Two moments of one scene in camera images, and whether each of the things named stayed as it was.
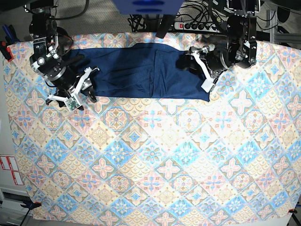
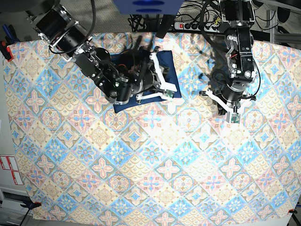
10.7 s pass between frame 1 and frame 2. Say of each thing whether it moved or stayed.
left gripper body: moved
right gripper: moved
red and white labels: stayed
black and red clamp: stayed
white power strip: stayed
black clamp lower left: stayed
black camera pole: stayed
